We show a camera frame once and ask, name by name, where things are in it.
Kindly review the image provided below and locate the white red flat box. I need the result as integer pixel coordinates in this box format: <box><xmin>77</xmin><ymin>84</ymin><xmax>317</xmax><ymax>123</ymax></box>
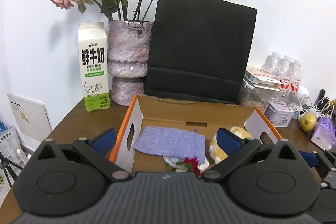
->
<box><xmin>244</xmin><ymin>66</ymin><xmax>281</xmax><ymax>88</ymax></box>

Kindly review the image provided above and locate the yellow green apple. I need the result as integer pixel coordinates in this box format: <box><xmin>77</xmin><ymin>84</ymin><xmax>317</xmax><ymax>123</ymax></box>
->
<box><xmin>299</xmin><ymin>113</ymin><xmax>317</xmax><ymax>132</ymax></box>

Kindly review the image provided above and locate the black tripod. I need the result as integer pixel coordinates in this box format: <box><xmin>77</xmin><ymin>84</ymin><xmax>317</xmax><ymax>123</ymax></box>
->
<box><xmin>0</xmin><ymin>153</ymin><xmax>23</xmax><ymax>187</ymax></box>

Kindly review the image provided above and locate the red white fabric item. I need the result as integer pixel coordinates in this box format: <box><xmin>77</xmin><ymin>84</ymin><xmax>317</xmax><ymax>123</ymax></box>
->
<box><xmin>163</xmin><ymin>157</ymin><xmax>210</xmax><ymax>176</ymax></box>

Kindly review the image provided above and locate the orange cardboard box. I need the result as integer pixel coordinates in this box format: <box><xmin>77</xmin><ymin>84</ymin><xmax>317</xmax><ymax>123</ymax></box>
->
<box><xmin>109</xmin><ymin>95</ymin><xmax>282</xmax><ymax>174</ymax></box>

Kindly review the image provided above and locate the clear plastic food container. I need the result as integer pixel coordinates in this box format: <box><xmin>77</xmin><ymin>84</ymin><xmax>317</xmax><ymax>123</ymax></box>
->
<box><xmin>238</xmin><ymin>78</ymin><xmax>280</xmax><ymax>113</ymax></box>

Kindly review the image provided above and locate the white round device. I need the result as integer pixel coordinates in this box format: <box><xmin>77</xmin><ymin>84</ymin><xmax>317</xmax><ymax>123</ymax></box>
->
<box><xmin>293</xmin><ymin>85</ymin><xmax>310</xmax><ymax>106</ymax></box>

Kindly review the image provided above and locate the blue white package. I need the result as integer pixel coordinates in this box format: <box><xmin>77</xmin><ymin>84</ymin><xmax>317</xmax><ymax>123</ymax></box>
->
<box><xmin>0</xmin><ymin>122</ymin><xmax>22</xmax><ymax>164</ymax></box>

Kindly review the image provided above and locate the purple tissue pack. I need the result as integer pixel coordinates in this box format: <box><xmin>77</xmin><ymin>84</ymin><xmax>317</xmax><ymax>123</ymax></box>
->
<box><xmin>310</xmin><ymin>117</ymin><xmax>336</xmax><ymax>150</ymax></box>

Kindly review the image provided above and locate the black paper bag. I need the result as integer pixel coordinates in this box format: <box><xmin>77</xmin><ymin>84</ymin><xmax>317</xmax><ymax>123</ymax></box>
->
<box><xmin>145</xmin><ymin>0</ymin><xmax>257</xmax><ymax>103</ymax></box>

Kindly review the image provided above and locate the purple ceramic vase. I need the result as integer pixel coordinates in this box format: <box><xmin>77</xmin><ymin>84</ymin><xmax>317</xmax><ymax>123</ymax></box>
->
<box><xmin>108</xmin><ymin>20</ymin><xmax>153</xmax><ymax>106</ymax></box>

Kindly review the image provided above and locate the white booklet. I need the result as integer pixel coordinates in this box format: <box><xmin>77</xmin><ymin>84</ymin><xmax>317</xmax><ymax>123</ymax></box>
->
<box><xmin>7</xmin><ymin>93</ymin><xmax>52</xmax><ymax>141</ymax></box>

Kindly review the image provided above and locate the purple knitted cloth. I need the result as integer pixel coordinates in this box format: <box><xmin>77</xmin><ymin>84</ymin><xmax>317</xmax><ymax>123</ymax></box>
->
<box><xmin>133</xmin><ymin>126</ymin><xmax>206</xmax><ymax>164</ymax></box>

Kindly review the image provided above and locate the white cable bundle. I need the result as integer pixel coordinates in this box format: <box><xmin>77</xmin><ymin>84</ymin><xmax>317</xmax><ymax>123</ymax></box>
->
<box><xmin>296</xmin><ymin>95</ymin><xmax>336</xmax><ymax>119</ymax></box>

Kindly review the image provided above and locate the white decorated tin box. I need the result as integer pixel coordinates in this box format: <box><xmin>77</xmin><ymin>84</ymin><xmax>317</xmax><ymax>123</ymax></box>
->
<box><xmin>264</xmin><ymin>101</ymin><xmax>294</xmax><ymax>127</ymax></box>

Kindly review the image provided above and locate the white green milk carton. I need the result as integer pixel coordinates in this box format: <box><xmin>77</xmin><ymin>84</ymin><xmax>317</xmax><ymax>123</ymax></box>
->
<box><xmin>77</xmin><ymin>22</ymin><xmax>110</xmax><ymax>112</ymax></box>

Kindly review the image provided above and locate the yellow white plush toy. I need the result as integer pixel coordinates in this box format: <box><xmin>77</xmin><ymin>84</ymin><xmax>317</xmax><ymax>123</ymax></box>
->
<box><xmin>209</xmin><ymin>126</ymin><xmax>252</xmax><ymax>164</ymax></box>

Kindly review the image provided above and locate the water bottle right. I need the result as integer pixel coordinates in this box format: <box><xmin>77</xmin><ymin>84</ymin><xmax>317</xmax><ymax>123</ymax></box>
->
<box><xmin>288</xmin><ymin>59</ymin><xmax>302</xmax><ymax>92</ymax></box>

